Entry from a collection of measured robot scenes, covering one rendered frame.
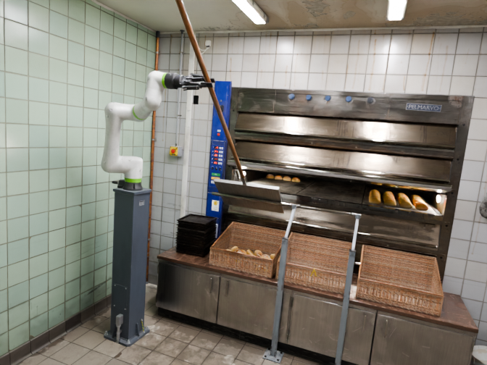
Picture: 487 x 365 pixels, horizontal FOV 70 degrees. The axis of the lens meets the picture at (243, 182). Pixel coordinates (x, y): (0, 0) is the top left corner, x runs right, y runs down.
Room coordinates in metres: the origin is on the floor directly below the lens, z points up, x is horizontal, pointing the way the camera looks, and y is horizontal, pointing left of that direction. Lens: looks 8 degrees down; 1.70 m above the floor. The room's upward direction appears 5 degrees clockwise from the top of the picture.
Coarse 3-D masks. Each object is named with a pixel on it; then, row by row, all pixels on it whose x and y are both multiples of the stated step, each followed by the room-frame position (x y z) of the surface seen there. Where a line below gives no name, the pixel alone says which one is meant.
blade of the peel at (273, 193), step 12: (216, 180) 2.83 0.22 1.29; (228, 180) 2.80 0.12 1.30; (228, 192) 2.90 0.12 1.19; (240, 192) 2.84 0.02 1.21; (252, 192) 2.78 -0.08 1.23; (264, 192) 2.73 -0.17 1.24; (276, 192) 2.68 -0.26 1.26; (228, 204) 3.07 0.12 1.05; (240, 204) 3.01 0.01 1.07; (252, 204) 2.94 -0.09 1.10; (264, 204) 2.88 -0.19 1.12
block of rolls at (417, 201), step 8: (376, 192) 3.36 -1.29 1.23; (376, 200) 3.00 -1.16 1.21; (384, 200) 3.08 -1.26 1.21; (392, 200) 2.97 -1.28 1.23; (400, 200) 3.11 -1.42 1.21; (408, 200) 3.08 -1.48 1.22; (416, 200) 3.09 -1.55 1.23; (408, 208) 2.92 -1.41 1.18; (416, 208) 2.91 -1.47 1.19; (424, 208) 2.87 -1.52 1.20
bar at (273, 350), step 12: (216, 192) 2.95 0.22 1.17; (276, 204) 2.76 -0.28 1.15; (288, 204) 2.72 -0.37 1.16; (360, 216) 2.54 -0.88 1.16; (288, 228) 2.57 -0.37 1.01; (348, 264) 2.34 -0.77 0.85; (348, 276) 2.33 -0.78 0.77; (348, 288) 2.33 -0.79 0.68; (276, 300) 2.50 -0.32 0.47; (348, 300) 2.33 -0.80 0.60; (276, 312) 2.50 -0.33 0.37; (276, 324) 2.49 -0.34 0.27; (276, 336) 2.49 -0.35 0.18; (276, 348) 2.50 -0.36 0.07; (276, 360) 2.45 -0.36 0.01; (336, 360) 2.33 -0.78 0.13
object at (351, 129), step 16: (240, 112) 3.32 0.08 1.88; (256, 112) 3.27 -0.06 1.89; (240, 128) 3.23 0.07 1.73; (256, 128) 3.21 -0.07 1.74; (272, 128) 3.16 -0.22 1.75; (288, 128) 3.12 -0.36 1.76; (304, 128) 3.07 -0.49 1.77; (320, 128) 3.03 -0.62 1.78; (336, 128) 2.99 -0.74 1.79; (352, 128) 2.95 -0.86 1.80; (368, 128) 2.91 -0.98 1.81; (384, 128) 2.87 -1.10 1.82; (400, 128) 2.83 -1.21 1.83; (416, 128) 2.80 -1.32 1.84; (432, 128) 2.76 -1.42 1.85; (448, 128) 2.73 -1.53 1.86; (400, 144) 2.79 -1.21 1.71; (416, 144) 2.73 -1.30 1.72; (432, 144) 2.70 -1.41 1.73; (448, 144) 2.68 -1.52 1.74
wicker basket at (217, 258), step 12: (228, 228) 3.13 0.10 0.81; (240, 228) 3.20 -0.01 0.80; (252, 228) 3.16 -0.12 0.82; (264, 228) 3.13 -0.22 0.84; (216, 240) 2.91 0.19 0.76; (228, 240) 3.18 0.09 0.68; (240, 240) 3.17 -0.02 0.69; (252, 240) 3.13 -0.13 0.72; (264, 240) 3.10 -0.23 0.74; (216, 252) 2.79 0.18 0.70; (228, 252) 2.75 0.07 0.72; (264, 252) 3.07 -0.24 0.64; (276, 252) 2.73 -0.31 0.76; (216, 264) 2.79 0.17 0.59; (228, 264) 2.75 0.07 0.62; (240, 264) 2.72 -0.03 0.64; (252, 264) 2.68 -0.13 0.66; (264, 264) 2.65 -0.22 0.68; (276, 264) 2.75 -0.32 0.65; (264, 276) 2.64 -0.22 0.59
